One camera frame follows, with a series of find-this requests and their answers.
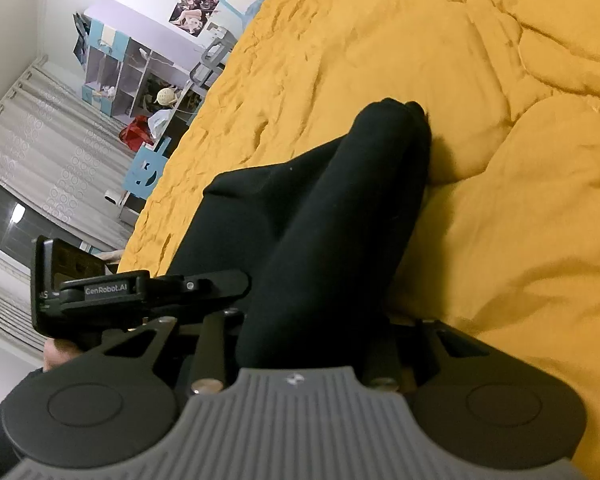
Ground blue smiley-face chair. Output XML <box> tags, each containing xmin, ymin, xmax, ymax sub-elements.
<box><xmin>121</xmin><ymin>135</ymin><xmax>174</xmax><ymax>200</ymax></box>

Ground lilac and blue shelf unit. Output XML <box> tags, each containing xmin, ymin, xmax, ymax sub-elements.
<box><xmin>72</xmin><ymin>0</ymin><xmax>222</xmax><ymax>122</ymax></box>

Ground white desk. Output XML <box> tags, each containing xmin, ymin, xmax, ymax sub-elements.
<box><xmin>119</xmin><ymin>82</ymin><xmax>209</xmax><ymax>226</ymax></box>

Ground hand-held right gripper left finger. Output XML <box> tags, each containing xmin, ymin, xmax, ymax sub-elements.
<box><xmin>99</xmin><ymin>309</ymin><xmax>246</xmax><ymax>395</ymax></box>

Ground white plastic bag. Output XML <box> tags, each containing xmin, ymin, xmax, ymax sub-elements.
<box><xmin>147</xmin><ymin>107</ymin><xmax>174</xmax><ymax>139</ymax></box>

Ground grey chair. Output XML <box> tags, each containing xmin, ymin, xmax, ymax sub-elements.
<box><xmin>202</xmin><ymin>22</ymin><xmax>239</xmax><ymax>61</ymax></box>
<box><xmin>187</xmin><ymin>42</ymin><xmax>231</xmax><ymax>92</ymax></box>

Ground black pants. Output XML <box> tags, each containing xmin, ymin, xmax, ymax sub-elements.
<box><xmin>167</xmin><ymin>97</ymin><xmax>433</xmax><ymax>377</ymax></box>

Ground dark window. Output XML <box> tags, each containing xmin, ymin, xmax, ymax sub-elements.
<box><xmin>0</xmin><ymin>179</ymin><xmax>90</xmax><ymax>260</ymax></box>

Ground yellow quilted blanket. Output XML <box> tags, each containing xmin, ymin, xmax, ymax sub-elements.
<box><xmin>117</xmin><ymin>0</ymin><xmax>600</xmax><ymax>411</ymax></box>

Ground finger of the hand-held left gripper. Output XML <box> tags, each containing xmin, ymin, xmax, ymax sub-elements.
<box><xmin>147</xmin><ymin>269</ymin><xmax>252</xmax><ymax>307</ymax></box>

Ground person's left hand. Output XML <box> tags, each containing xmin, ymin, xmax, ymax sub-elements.
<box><xmin>43</xmin><ymin>337</ymin><xmax>88</xmax><ymax>369</ymax></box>

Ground red bag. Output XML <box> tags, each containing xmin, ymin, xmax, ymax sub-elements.
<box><xmin>119</xmin><ymin>115</ymin><xmax>156</xmax><ymax>151</ymax></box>

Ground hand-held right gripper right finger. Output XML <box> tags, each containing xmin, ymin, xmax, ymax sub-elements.
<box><xmin>362</xmin><ymin>319</ymin><xmax>483</xmax><ymax>392</ymax></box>

